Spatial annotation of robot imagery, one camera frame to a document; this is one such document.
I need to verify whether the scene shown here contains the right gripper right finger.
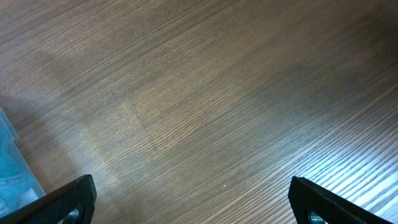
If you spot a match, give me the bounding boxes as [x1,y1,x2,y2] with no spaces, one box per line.
[288,176,391,224]

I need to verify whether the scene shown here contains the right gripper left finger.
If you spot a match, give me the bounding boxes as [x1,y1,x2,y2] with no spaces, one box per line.
[1,174,97,224]

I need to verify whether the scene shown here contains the blue denim jeans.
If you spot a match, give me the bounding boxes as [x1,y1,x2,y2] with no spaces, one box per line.
[1,127,38,217]

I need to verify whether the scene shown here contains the clear plastic storage bin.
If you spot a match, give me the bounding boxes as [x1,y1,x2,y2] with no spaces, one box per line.
[1,111,45,217]

